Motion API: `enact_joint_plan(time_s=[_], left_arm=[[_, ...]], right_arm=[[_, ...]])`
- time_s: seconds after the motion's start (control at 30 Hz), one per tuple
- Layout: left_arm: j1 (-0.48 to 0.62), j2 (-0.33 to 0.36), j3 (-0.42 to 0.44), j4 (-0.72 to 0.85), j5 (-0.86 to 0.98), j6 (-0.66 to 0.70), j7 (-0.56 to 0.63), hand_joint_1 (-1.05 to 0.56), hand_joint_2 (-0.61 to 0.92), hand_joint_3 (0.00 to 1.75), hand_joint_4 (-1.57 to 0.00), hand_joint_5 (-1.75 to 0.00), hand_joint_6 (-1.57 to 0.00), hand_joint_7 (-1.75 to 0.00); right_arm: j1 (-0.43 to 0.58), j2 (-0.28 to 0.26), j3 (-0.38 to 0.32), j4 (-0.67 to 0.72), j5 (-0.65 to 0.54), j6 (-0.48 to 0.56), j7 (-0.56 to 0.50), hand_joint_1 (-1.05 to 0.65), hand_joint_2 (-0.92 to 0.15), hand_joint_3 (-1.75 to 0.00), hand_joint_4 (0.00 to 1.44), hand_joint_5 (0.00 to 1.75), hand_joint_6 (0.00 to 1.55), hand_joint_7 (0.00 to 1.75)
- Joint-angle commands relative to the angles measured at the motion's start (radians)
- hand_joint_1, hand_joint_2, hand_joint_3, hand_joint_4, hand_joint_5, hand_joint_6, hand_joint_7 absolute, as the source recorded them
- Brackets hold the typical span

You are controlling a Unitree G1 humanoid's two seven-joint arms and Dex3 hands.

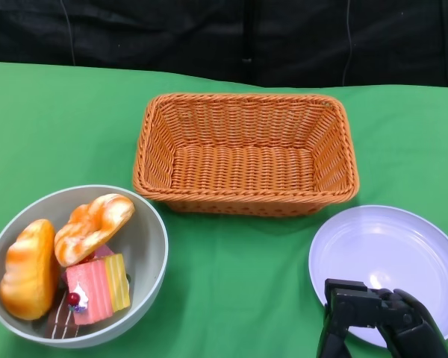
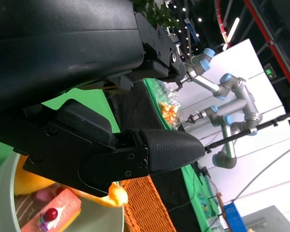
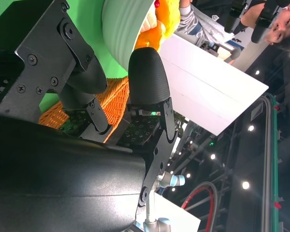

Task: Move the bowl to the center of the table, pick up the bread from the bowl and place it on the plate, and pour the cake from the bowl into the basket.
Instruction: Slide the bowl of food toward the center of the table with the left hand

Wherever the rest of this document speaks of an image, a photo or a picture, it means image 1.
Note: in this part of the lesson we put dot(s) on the black curtain backdrop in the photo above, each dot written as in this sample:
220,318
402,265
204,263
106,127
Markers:
171,33

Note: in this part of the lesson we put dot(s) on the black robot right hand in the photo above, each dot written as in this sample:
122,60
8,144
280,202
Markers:
407,328

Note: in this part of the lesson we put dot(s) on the green tablecloth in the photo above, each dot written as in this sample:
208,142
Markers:
59,130

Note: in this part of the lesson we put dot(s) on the long orange-white bread loaf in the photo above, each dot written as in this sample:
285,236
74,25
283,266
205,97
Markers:
28,268

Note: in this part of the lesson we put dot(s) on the pink and yellow layered cake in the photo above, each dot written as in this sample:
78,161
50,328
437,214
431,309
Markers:
97,287

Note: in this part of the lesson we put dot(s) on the orange wicker basket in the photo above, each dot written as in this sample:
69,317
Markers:
246,168

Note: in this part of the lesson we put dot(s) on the grey-green bowl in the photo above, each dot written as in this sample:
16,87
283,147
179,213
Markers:
145,246

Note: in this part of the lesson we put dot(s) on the small pink cherry cake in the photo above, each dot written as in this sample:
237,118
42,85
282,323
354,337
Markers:
104,253

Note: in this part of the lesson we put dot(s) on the chocolate cake slice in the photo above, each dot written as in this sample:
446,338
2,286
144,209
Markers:
59,320

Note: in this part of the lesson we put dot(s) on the pale lavender plate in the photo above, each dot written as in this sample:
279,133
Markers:
377,246

